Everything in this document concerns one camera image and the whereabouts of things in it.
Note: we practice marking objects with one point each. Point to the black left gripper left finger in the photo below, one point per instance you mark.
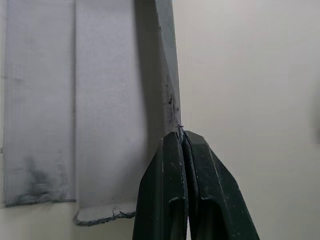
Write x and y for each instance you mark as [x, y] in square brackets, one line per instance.
[160, 190]

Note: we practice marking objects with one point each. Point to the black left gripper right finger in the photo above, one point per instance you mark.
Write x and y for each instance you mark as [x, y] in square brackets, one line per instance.
[217, 190]

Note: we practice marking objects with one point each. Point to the grey cloth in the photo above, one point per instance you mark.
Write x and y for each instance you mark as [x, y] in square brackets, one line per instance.
[62, 100]

